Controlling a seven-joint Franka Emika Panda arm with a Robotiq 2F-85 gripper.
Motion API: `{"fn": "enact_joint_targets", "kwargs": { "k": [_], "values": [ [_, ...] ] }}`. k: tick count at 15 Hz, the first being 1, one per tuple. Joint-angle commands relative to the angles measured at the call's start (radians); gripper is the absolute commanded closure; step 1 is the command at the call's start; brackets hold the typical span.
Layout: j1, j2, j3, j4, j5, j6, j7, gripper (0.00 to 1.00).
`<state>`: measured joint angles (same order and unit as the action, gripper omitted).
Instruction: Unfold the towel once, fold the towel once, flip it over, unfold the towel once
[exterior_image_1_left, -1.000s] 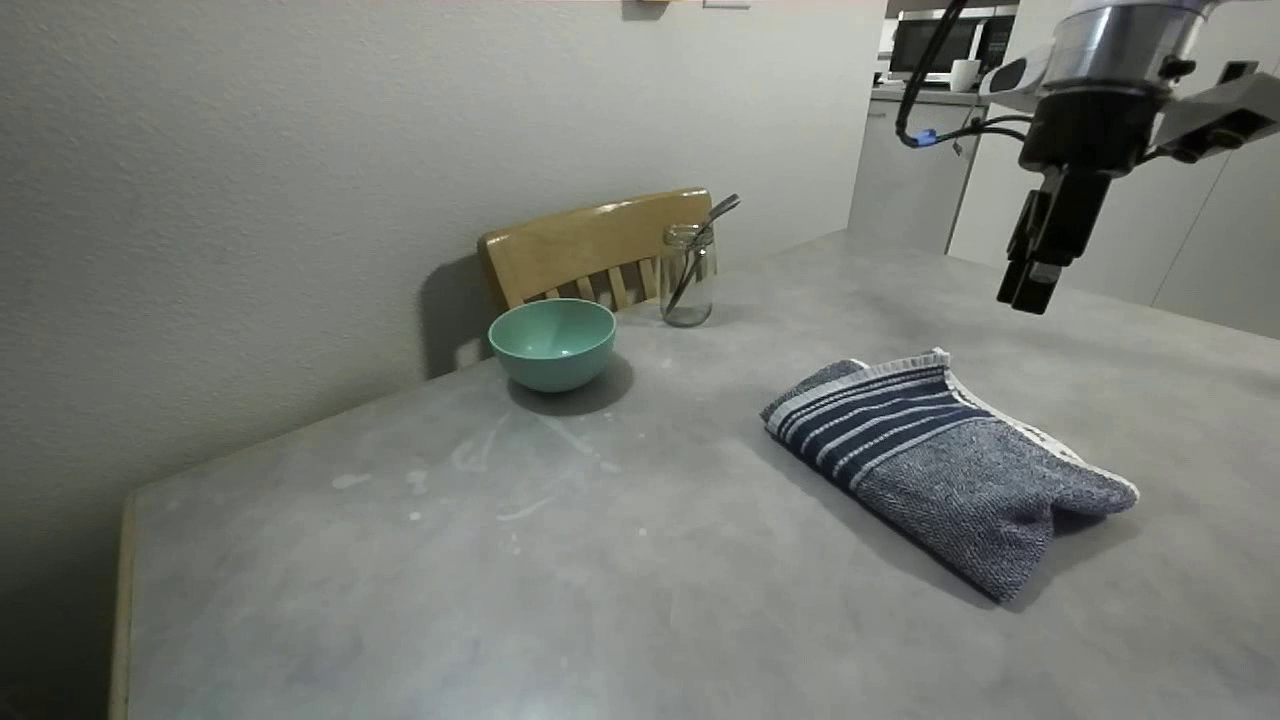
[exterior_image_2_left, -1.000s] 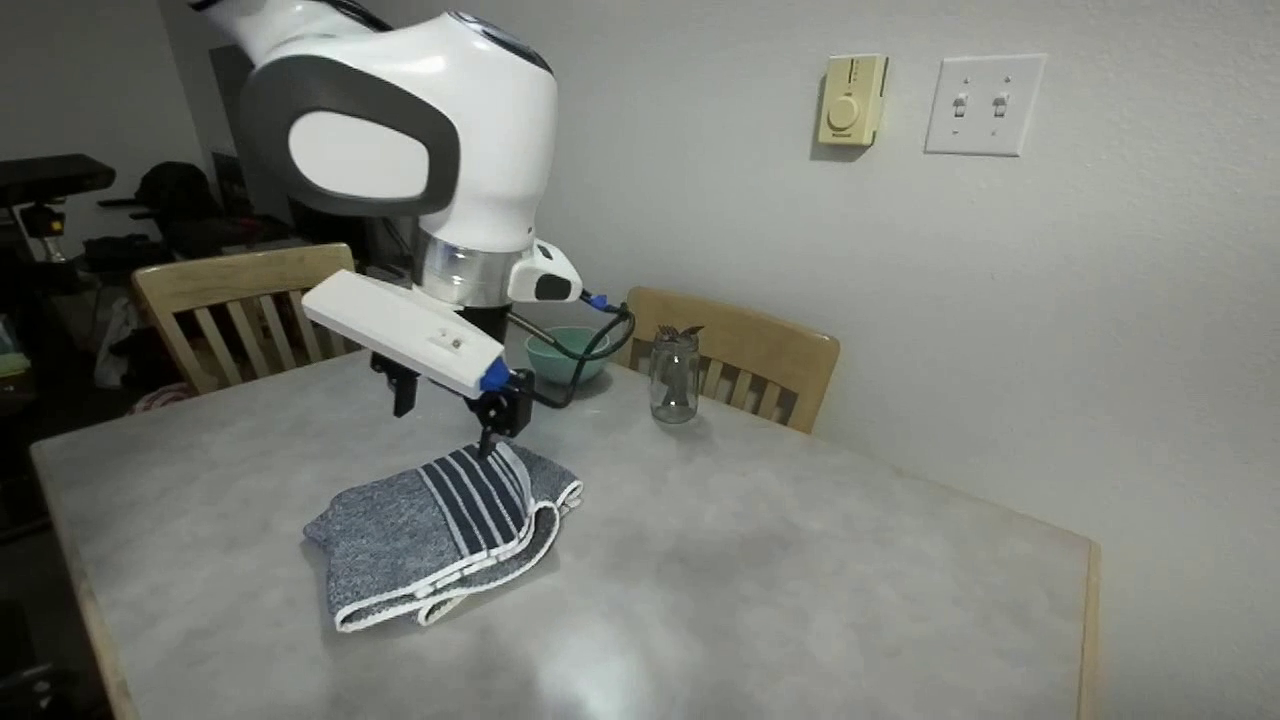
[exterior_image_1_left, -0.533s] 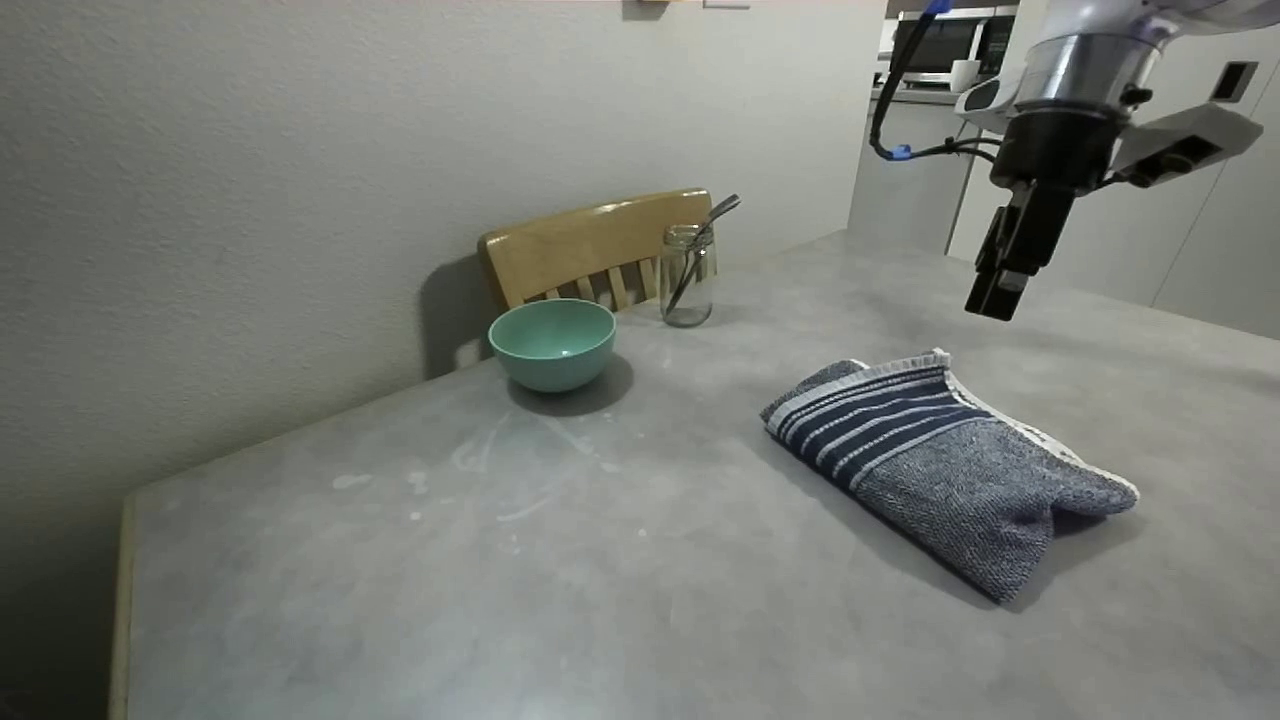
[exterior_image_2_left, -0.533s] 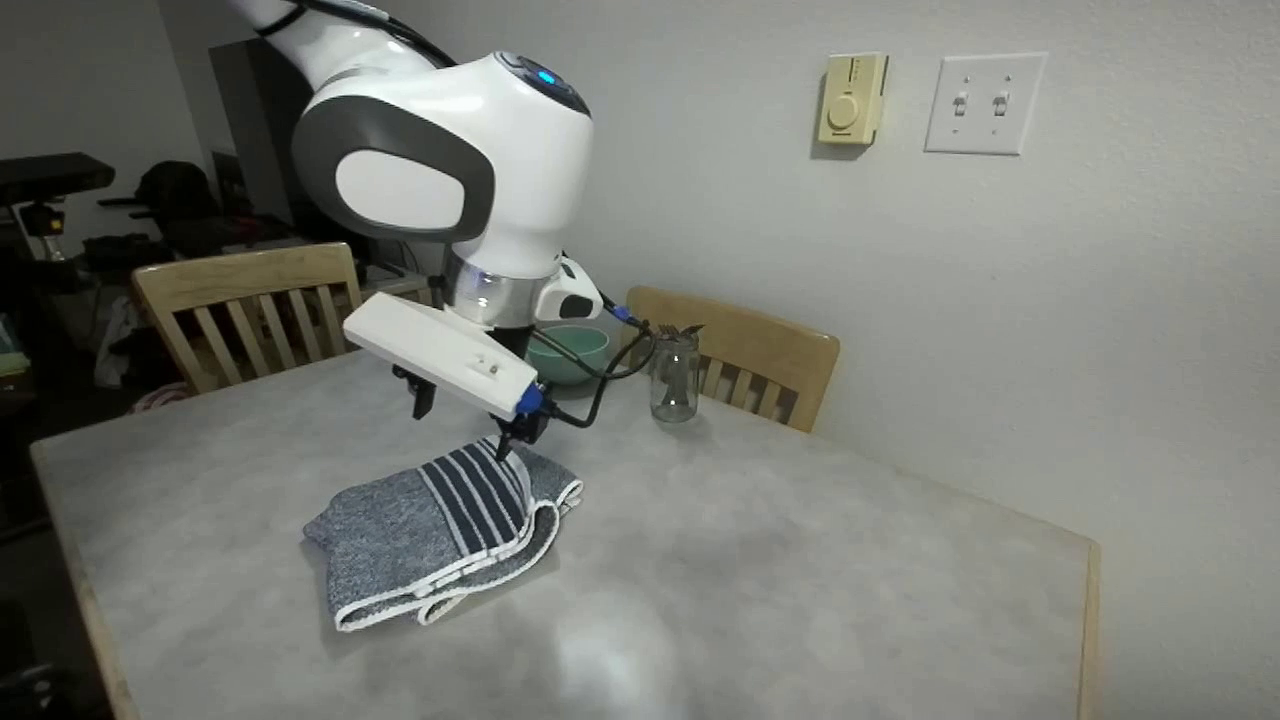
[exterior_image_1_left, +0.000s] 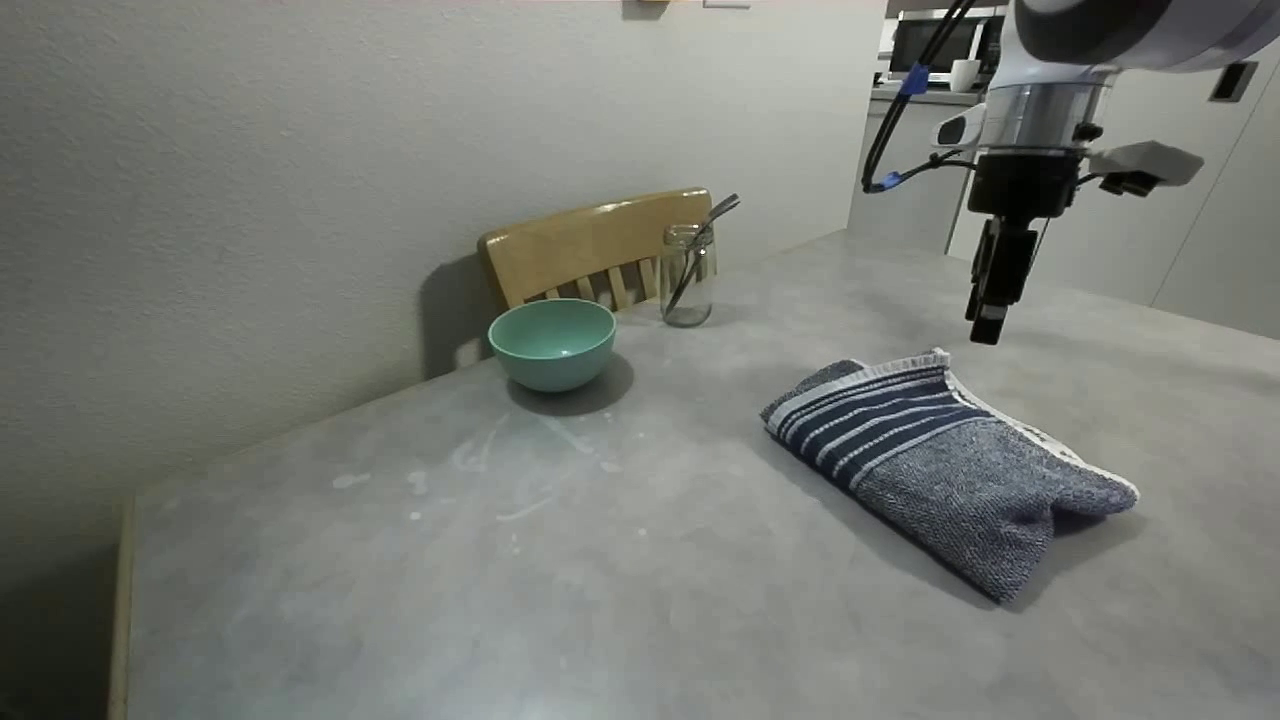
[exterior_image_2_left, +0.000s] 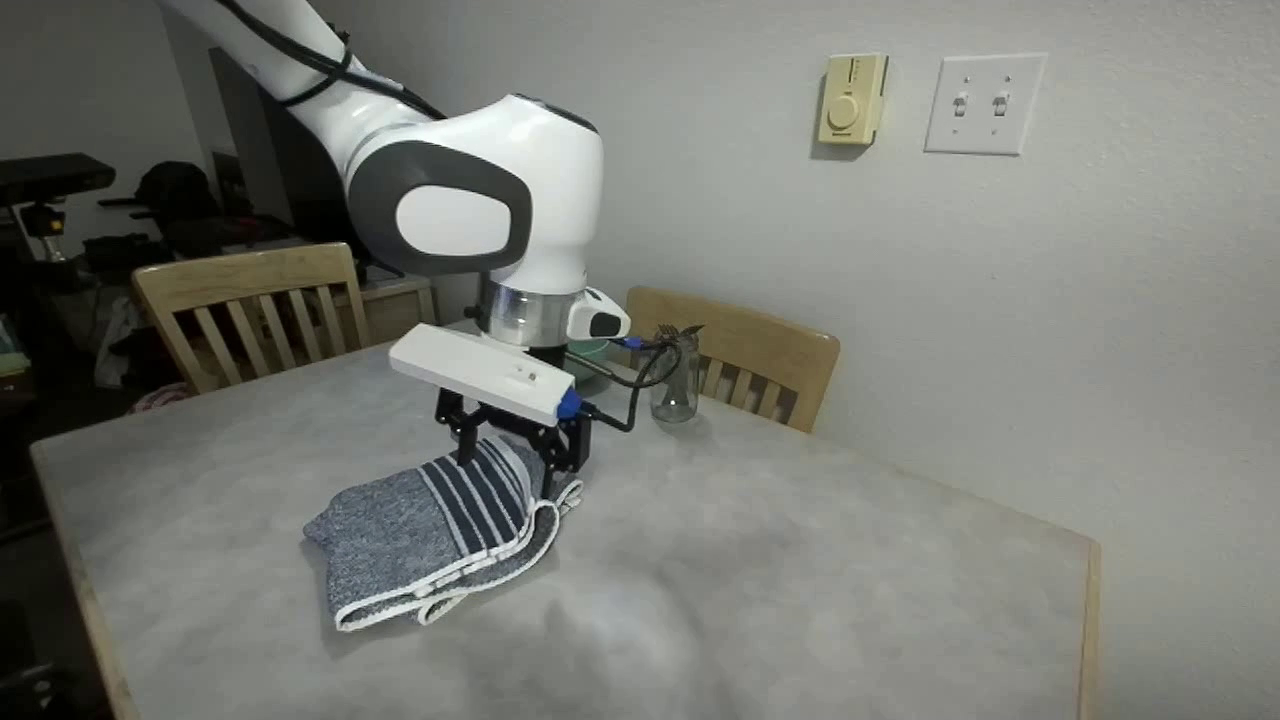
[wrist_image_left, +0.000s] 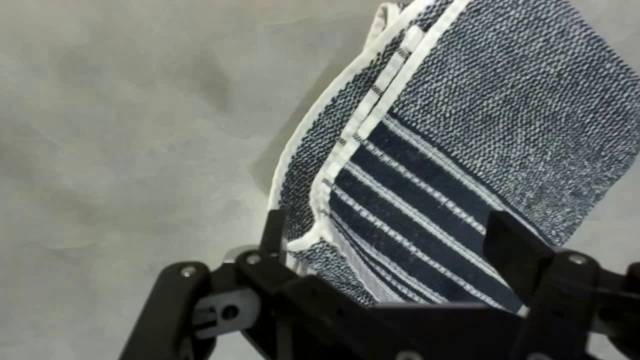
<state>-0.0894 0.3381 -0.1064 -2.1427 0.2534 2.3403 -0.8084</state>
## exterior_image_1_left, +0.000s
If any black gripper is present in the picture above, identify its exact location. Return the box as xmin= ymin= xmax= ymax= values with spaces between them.
xmin=963 ymin=145 xmax=1090 ymax=348

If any blue grey striped towel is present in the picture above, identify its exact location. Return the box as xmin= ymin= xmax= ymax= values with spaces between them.
xmin=756 ymin=348 xmax=1146 ymax=611

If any white counter cabinet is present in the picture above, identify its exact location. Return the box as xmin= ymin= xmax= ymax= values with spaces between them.
xmin=849 ymin=86 xmax=991 ymax=255

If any microwave oven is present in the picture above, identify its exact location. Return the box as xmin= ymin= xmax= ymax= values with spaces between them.
xmin=883 ymin=4 xmax=1012 ymax=98

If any clear glass jar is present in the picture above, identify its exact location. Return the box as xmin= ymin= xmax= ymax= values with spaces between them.
xmin=656 ymin=221 xmax=719 ymax=333

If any teal ceramic bowl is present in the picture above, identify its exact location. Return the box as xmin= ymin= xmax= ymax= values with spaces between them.
xmin=486 ymin=297 xmax=624 ymax=400

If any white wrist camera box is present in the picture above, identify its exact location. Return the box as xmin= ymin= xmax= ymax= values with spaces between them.
xmin=1086 ymin=135 xmax=1208 ymax=199

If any dark wall plate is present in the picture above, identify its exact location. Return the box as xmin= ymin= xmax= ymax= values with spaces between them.
xmin=1208 ymin=61 xmax=1262 ymax=110

